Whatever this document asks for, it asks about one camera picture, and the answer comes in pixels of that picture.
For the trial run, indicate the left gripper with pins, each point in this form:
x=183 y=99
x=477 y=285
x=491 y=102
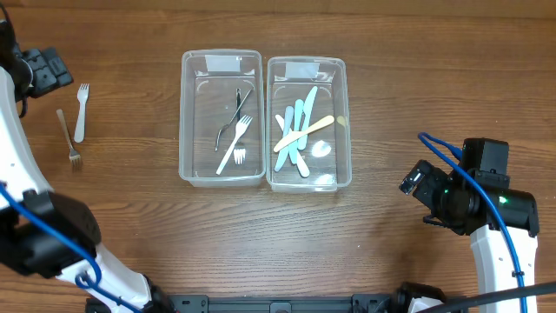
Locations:
x=48 y=69

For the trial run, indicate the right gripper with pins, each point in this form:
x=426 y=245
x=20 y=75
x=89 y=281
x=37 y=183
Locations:
x=425 y=187

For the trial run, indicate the small silver metal fork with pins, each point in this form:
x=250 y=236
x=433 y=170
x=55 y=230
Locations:
x=74 y=156

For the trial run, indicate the beige plastic knife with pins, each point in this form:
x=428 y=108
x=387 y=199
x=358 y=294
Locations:
x=294 y=135

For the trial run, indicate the white plastic knife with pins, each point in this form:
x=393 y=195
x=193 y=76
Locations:
x=301 y=165
x=283 y=154

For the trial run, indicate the light blue plastic knife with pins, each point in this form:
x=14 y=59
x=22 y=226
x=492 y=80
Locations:
x=307 y=110

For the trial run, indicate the pale blue plastic knife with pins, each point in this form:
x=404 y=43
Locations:
x=293 y=147

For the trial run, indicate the black handled metal fork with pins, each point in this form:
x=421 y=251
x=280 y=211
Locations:
x=239 y=151

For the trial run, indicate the thin white plastic fork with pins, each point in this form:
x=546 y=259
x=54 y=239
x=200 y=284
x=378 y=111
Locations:
x=240 y=130

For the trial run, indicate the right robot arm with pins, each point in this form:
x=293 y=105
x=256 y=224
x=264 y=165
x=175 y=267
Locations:
x=475 y=199

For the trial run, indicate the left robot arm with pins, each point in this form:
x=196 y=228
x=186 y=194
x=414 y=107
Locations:
x=43 y=232

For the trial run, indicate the right clear plastic container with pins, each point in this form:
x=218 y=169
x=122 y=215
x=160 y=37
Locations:
x=328 y=151

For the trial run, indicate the clear plastic container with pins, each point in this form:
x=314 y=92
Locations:
x=209 y=81
x=328 y=151

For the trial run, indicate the left clear plastic container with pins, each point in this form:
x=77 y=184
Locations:
x=209 y=81

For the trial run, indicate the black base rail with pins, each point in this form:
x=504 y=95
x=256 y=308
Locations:
x=313 y=304

